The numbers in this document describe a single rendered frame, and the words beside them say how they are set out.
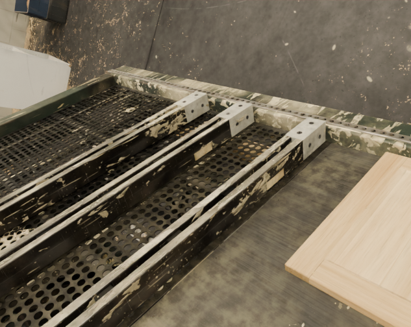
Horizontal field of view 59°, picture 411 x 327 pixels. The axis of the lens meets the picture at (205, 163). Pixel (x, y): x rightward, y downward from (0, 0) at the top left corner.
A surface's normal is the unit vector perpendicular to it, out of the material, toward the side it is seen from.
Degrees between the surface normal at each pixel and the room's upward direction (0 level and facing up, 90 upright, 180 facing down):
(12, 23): 90
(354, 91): 0
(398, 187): 57
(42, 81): 90
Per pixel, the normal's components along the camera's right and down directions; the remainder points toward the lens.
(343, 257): -0.17, -0.82
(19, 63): 0.68, 0.37
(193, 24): -0.67, -0.03
